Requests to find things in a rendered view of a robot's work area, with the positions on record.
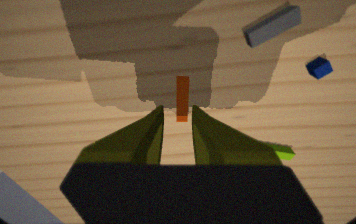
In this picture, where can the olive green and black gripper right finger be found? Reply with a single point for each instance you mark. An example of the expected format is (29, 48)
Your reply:
(226, 145)

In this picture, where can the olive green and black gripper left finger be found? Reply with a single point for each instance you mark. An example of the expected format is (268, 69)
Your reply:
(130, 144)

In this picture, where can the grey rectangular bar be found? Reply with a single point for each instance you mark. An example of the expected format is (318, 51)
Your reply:
(274, 25)

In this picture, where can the small blue block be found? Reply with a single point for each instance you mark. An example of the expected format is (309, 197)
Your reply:
(319, 67)

